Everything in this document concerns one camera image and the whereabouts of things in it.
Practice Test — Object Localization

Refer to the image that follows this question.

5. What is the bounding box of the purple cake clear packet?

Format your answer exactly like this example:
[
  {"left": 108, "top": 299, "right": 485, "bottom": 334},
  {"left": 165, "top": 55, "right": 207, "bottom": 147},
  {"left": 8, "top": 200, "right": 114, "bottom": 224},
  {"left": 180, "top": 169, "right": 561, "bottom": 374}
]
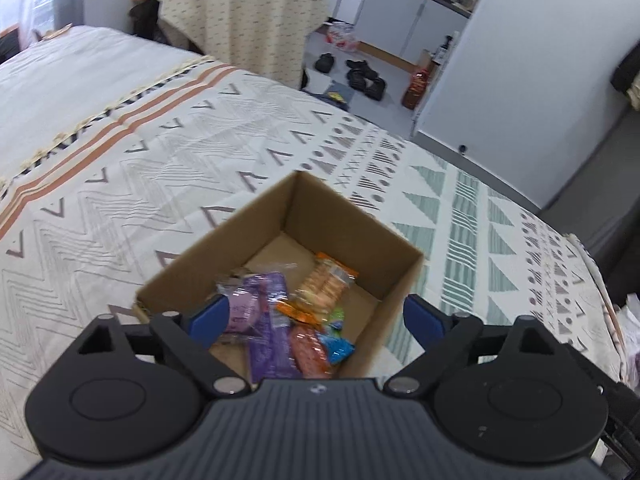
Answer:
[{"left": 216, "top": 280, "right": 266, "bottom": 336}]

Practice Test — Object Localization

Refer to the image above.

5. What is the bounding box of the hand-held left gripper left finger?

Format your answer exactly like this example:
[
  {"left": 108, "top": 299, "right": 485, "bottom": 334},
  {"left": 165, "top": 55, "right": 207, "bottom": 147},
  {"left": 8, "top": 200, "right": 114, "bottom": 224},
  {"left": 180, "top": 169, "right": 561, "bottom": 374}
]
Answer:
[{"left": 75, "top": 294, "right": 251, "bottom": 396}]

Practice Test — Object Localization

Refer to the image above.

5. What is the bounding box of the pink sausage packet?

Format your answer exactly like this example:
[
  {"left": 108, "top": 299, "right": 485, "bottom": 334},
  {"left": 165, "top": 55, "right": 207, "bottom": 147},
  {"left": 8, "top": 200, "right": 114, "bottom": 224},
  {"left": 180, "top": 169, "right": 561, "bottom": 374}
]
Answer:
[{"left": 287, "top": 325, "right": 333, "bottom": 380}]

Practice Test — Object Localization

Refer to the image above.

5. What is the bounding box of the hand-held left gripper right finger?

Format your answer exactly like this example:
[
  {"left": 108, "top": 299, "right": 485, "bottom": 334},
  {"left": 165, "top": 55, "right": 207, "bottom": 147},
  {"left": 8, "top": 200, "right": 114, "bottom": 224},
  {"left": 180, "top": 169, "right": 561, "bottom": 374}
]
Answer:
[{"left": 384, "top": 294, "right": 573, "bottom": 396}]

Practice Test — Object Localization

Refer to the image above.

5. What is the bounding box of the brown cardboard box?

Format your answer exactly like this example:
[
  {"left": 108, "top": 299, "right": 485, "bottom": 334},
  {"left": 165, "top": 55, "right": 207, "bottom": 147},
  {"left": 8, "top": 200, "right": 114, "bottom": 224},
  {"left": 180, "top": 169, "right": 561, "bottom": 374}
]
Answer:
[{"left": 131, "top": 170, "right": 425, "bottom": 391}]

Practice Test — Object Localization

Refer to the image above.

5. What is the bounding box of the patterned bed blanket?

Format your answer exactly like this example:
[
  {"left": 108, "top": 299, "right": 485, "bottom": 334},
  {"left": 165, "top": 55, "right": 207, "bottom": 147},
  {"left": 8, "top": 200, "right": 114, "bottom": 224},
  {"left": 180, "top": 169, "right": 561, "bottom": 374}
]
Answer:
[{"left": 0, "top": 55, "right": 626, "bottom": 461}]

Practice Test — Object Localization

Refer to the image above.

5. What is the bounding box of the pink water bottle pack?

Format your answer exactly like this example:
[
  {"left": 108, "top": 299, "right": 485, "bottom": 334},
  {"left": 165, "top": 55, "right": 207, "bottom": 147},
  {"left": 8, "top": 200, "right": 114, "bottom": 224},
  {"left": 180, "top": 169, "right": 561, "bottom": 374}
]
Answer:
[{"left": 325, "top": 22, "right": 360, "bottom": 54}]

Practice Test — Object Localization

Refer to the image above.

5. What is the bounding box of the beige hanging jacket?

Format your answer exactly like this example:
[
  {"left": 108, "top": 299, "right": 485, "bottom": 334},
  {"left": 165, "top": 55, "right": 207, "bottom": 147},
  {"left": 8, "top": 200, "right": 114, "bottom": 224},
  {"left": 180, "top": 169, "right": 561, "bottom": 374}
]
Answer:
[{"left": 625, "top": 67, "right": 640, "bottom": 111}]

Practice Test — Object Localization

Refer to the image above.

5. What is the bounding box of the white bed sheet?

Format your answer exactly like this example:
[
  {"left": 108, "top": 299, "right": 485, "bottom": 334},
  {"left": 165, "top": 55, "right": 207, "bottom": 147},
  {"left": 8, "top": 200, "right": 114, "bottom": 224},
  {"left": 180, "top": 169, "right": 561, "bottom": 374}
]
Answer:
[{"left": 0, "top": 25, "right": 211, "bottom": 161}]

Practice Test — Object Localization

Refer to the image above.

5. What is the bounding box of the red cooking oil bottle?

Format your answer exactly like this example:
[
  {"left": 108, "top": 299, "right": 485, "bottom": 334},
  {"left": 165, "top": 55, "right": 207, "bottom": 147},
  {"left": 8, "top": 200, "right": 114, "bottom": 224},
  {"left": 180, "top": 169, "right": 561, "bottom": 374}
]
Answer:
[{"left": 402, "top": 67, "right": 432, "bottom": 110}]

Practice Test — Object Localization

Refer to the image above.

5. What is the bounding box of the blue sandwich cookie packet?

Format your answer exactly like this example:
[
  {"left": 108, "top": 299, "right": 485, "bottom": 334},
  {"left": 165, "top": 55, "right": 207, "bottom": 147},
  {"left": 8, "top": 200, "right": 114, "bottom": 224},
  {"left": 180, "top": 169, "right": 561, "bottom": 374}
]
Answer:
[{"left": 317, "top": 332, "right": 357, "bottom": 366}]

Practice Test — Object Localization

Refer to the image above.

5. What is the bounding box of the black hanging jacket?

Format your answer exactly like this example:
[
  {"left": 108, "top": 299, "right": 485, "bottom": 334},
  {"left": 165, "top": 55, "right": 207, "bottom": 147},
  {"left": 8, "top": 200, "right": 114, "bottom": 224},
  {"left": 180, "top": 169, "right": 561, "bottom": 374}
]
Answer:
[{"left": 610, "top": 45, "right": 640, "bottom": 93}]

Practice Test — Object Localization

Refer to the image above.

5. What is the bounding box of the round table dotted tablecloth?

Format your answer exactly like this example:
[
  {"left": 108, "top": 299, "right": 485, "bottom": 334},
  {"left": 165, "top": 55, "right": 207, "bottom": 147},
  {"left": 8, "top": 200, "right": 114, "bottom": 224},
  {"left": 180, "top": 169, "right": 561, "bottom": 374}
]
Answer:
[{"left": 135, "top": 0, "right": 331, "bottom": 91}]

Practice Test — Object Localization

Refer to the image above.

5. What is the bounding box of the orange cracker packet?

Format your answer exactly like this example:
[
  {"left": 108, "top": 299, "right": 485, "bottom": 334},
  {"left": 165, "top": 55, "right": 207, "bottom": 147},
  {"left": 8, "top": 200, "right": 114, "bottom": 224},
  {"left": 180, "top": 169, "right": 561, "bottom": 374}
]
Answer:
[{"left": 295, "top": 251, "right": 360, "bottom": 311}]

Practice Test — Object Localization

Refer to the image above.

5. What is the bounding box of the black clothes pile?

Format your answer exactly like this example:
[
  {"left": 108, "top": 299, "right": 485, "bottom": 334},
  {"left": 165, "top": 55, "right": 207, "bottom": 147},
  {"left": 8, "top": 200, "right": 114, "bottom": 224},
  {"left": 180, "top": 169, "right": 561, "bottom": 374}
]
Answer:
[{"left": 127, "top": 0, "right": 173, "bottom": 46}]

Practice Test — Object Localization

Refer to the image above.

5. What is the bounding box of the small orange packet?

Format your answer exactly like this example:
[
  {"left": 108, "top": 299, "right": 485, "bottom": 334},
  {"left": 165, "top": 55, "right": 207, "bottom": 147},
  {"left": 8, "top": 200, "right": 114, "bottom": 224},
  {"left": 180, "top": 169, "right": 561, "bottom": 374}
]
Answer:
[{"left": 275, "top": 300, "right": 326, "bottom": 331}]

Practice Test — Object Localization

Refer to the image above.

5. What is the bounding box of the white clothes pile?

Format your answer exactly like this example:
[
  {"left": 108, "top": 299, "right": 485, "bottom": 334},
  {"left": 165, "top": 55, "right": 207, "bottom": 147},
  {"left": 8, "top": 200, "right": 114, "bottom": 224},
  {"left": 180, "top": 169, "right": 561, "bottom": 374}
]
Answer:
[{"left": 612, "top": 295, "right": 640, "bottom": 356}]

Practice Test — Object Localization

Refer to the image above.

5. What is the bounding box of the green and white packet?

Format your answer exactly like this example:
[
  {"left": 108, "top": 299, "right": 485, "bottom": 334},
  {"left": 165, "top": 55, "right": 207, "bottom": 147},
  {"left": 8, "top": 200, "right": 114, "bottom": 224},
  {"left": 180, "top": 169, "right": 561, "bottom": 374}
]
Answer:
[{"left": 320, "top": 305, "right": 346, "bottom": 333}]

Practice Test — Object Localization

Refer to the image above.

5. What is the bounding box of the long purple packet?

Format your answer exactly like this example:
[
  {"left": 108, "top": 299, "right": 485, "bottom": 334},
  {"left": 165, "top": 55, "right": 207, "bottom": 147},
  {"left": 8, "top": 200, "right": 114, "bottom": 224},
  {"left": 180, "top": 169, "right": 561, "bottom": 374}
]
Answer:
[{"left": 247, "top": 271, "right": 303, "bottom": 383}]

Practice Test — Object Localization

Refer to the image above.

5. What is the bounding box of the white kitchen cabinet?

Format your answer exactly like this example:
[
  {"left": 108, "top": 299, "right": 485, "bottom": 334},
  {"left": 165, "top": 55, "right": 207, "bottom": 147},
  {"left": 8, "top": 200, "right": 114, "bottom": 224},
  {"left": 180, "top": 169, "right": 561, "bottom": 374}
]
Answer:
[{"left": 327, "top": 0, "right": 473, "bottom": 66}]

